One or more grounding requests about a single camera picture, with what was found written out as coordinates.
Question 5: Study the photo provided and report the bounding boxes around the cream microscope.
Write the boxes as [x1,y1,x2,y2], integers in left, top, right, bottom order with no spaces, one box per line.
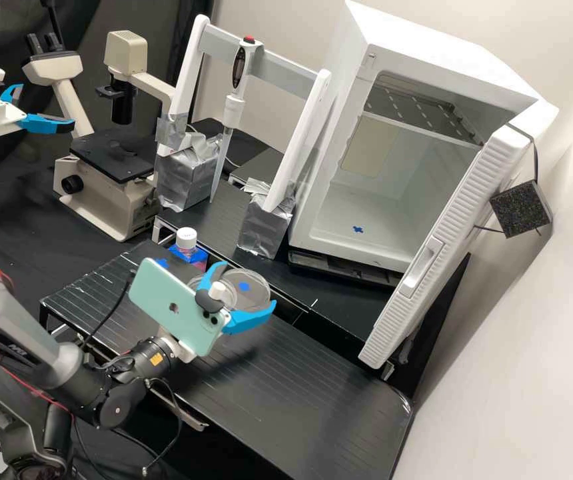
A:
[21,29,179,244]

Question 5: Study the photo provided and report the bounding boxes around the white pipette stand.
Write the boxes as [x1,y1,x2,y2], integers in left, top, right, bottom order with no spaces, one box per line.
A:
[154,13,333,261]

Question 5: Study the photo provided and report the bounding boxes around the pipette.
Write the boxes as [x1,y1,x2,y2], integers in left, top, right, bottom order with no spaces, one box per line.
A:
[209,37,261,204]

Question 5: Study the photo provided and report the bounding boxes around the incubator door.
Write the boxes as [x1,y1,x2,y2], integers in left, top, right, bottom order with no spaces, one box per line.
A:
[358,122,555,371]

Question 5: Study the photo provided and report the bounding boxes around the blue bottle holder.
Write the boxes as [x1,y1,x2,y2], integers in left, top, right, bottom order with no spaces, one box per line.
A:
[168,243,211,274]

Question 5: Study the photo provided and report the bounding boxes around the petri dish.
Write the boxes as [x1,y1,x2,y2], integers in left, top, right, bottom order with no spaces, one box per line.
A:
[186,267,273,315]

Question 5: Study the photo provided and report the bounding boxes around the small bottle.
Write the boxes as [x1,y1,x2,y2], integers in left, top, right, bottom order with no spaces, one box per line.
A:
[175,227,203,261]

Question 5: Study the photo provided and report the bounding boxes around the white incubator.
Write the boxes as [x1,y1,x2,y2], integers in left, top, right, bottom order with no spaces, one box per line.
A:
[286,0,560,275]

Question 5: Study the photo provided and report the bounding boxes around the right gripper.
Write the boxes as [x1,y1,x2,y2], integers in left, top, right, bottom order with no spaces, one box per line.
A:
[162,260,278,363]

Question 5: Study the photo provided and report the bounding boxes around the right wrist camera phone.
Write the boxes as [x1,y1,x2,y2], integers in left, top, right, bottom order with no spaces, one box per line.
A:
[127,257,241,357]

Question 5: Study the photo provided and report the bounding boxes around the black cable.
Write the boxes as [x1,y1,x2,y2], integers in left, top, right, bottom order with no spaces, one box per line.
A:
[72,279,135,352]
[140,377,184,474]

